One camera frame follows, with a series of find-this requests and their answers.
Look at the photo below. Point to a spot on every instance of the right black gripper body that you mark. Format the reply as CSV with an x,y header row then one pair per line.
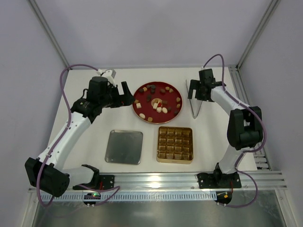
x,y
197,87

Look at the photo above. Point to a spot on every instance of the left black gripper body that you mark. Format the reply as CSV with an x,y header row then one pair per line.
x,y
120,95

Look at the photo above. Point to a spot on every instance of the metal tongs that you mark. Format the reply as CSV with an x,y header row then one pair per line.
x,y
195,105

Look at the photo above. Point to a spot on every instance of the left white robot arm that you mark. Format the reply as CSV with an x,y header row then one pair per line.
x,y
46,172

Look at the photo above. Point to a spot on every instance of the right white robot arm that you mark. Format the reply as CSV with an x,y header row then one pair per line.
x,y
244,129

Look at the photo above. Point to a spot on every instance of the gold chocolate box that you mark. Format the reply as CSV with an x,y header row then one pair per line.
x,y
175,145

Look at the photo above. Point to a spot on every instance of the round red plate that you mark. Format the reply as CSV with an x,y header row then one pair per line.
x,y
153,108

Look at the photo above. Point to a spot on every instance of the silver square box lid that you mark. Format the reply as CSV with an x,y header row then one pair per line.
x,y
124,147

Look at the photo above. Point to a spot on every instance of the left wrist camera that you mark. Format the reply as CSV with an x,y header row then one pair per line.
x,y
109,74

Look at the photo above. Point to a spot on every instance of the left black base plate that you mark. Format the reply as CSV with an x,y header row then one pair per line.
x,y
101,182

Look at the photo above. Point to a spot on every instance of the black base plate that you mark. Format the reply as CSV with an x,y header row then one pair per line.
x,y
219,181
101,182

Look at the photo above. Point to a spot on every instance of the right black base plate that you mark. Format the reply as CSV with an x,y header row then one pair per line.
x,y
219,181

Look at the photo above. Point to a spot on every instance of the white slotted cable duct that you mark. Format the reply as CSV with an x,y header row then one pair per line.
x,y
130,196

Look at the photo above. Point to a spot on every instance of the aluminium mounting rail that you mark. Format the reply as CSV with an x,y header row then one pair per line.
x,y
188,181

